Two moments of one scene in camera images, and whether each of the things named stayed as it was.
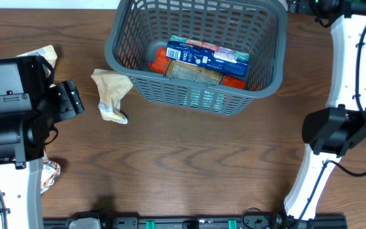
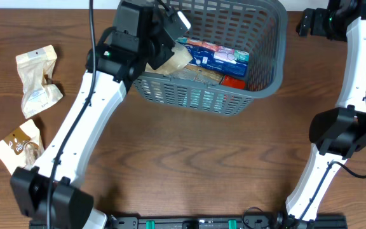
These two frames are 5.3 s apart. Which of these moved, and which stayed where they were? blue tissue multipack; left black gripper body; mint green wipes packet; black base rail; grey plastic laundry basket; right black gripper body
Moved: left black gripper body; right black gripper body
Stayed: black base rail; blue tissue multipack; mint green wipes packet; grey plastic laundry basket
